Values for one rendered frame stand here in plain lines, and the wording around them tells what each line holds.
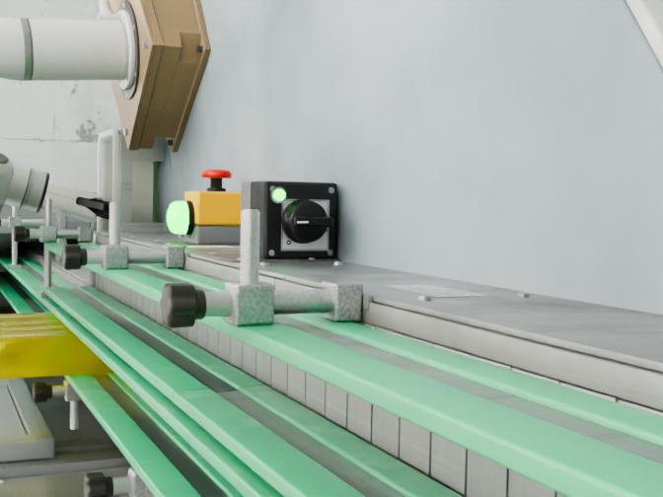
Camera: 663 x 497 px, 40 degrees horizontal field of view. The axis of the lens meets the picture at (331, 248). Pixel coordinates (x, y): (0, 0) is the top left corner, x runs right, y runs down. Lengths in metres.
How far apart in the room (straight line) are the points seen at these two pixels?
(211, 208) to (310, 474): 0.71
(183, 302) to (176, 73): 0.92
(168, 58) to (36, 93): 3.85
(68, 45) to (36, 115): 3.77
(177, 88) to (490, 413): 1.18
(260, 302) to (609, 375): 0.25
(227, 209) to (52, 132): 4.08
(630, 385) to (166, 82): 1.16
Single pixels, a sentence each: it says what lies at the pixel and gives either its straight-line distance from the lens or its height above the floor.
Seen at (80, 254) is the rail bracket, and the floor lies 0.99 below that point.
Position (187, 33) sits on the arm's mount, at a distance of 1.45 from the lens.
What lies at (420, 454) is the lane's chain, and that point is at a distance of 0.55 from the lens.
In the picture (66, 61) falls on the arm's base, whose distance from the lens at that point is 1.49.
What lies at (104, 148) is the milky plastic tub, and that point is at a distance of 1.84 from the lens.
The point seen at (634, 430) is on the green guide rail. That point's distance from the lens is 0.36.
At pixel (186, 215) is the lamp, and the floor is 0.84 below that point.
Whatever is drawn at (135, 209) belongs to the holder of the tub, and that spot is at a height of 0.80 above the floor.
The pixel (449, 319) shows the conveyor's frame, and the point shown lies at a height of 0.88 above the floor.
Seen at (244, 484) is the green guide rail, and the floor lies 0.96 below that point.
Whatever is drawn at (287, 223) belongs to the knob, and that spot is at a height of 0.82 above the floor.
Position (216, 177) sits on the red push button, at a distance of 1.23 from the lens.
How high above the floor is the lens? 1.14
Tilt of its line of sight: 24 degrees down
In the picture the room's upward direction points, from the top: 90 degrees counter-clockwise
